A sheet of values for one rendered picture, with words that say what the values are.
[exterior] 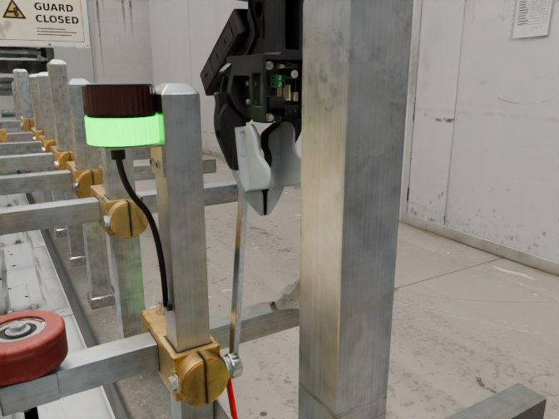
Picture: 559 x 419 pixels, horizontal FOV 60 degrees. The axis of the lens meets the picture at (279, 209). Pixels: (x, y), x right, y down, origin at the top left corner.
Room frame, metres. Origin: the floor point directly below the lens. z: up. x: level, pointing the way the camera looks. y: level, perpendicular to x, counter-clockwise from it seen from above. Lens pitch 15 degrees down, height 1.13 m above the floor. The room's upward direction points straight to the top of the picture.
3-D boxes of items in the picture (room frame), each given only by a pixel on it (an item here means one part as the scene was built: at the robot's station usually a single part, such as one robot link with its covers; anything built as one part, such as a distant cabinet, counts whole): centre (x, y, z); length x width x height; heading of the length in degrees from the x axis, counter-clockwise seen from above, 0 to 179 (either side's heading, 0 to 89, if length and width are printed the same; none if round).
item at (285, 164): (0.46, -0.01, 1.05); 0.06 x 0.03 x 0.09; 31
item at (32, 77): (1.52, 0.74, 0.90); 0.03 x 0.03 x 0.48; 31
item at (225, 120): (0.46, 0.04, 1.09); 0.05 x 0.02 x 0.09; 121
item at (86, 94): (0.42, 0.13, 1.11); 0.06 x 0.06 x 0.02
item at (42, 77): (1.30, 0.61, 0.90); 0.03 x 0.03 x 0.48; 31
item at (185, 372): (0.46, 0.11, 0.85); 0.13 x 0.06 x 0.05; 31
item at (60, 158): (1.11, 0.49, 0.95); 0.13 x 0.06 x 0.05; 31
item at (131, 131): (0.42, 0.13, 1.09); 0.06 x 0.06 x 0.02
